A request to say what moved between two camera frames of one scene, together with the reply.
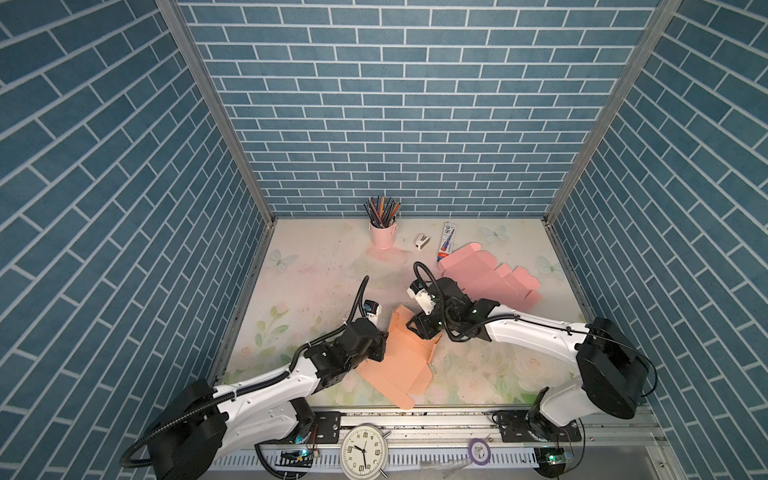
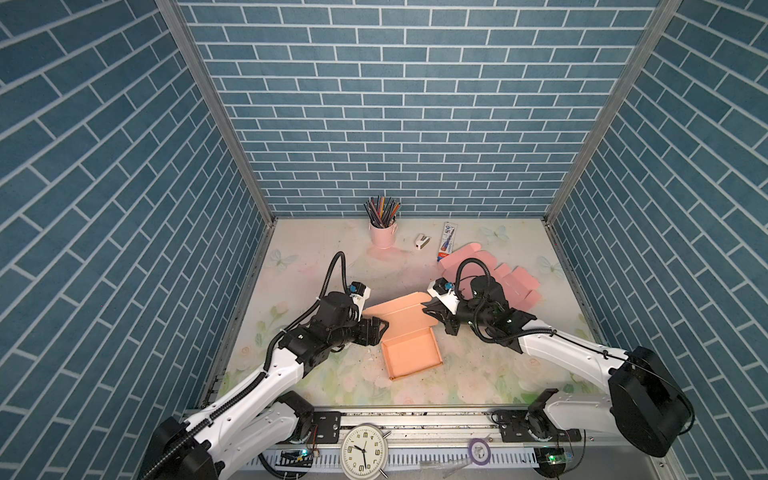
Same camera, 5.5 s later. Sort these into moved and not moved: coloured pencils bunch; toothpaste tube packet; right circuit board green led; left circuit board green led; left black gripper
Moved: left black gripper
Not moved: left circuit board green led; toothpaste tube packet; coloured pencils bunch; right circuit board green led
